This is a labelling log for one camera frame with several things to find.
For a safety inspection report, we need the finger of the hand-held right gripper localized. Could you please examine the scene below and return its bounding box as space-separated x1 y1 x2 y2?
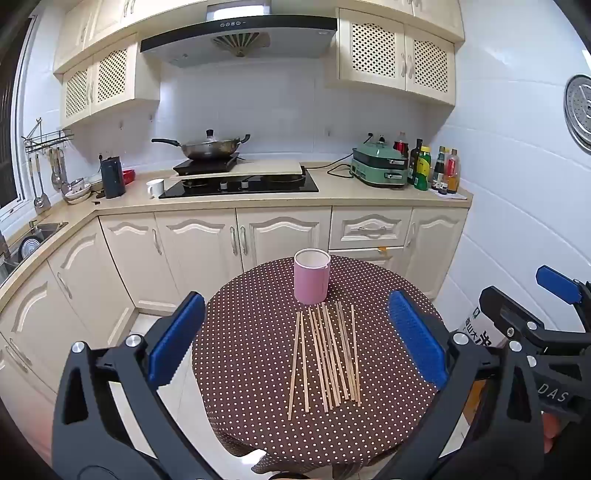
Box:
536 264 591 333
479 286 591 356

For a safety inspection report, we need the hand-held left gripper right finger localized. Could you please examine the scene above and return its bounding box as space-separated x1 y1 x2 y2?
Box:
369 290 546 480

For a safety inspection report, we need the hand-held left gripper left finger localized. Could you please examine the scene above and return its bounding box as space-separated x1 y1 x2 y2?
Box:
52 291 223 480

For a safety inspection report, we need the bunch of wooden chopsticks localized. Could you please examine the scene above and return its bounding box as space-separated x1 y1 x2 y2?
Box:
287 301 362 421

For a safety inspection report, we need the pink cup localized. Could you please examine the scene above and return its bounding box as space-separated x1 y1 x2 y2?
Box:
294 248 331 306

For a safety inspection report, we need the person's right hand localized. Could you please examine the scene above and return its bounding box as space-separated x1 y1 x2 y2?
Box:
541 413 567 447

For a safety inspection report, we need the brown polka dot tablecloth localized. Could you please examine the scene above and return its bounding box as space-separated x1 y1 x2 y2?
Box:
191 256 451 476

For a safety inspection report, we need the cream cabinet drawer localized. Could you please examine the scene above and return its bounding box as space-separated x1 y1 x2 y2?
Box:
330 209 413 250

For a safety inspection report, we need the orange sauce bottle red label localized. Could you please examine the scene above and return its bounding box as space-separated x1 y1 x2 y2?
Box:
446 148 461 193

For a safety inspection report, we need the dark soy sauce bottle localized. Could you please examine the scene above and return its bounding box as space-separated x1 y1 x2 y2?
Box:
431 146 446 190

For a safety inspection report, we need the green bottle yellow cap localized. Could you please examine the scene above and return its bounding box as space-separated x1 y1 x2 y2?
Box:
414 147 432 191

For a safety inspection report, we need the round metal steamer plate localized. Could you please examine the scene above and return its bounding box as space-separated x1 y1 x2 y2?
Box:
564 74 591 155

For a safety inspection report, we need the steel sink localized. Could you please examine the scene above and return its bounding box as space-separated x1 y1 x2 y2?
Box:
0 222 69 278

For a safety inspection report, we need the black glass gas hob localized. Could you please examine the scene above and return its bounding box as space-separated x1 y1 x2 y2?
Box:
158 168 320 200

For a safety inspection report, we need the dark green oil bottle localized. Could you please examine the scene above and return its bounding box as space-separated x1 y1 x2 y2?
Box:
409 138 423 185

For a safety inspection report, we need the black induction cooker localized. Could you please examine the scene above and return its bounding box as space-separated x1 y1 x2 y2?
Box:
172 152 245 176

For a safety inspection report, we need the black knife block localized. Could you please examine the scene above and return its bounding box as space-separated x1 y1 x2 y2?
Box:
100 156 127 199

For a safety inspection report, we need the green electric grill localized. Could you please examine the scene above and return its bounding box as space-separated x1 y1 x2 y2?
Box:
349 143 409 188

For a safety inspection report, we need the stack of small bowls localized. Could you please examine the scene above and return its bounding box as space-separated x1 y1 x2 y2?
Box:
61 178 93 205

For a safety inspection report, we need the metal wok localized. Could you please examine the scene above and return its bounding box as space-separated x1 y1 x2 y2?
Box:
151 129 251 161

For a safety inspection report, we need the metal ladle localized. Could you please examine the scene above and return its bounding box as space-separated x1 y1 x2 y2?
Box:
28 154 51 214

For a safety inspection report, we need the metal spoon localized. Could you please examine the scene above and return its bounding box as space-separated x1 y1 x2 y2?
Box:
50 148 64 191

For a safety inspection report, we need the black range hood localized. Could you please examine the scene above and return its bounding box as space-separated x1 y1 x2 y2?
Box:
140 2 338 69

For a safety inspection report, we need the black power cable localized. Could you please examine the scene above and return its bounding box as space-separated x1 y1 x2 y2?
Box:
300 154 354 178

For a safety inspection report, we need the metal wall rack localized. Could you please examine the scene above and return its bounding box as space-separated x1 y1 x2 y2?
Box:
23 117 75 155

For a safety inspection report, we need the window frame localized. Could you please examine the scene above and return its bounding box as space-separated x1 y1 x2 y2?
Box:
0 14 38 208

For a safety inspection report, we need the cream lattice wall cabinet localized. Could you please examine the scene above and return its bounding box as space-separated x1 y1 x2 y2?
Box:
52 0 161 127
324 0 466 106

